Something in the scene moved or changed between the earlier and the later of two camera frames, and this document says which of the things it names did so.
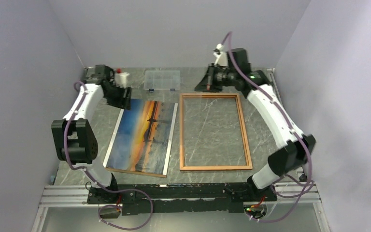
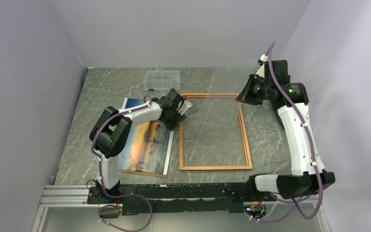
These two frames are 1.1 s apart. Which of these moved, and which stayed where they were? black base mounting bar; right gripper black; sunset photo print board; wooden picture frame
Moved: right gripper black
Stayed: wooden picture frame; black base mounting bar; sunset photo print board
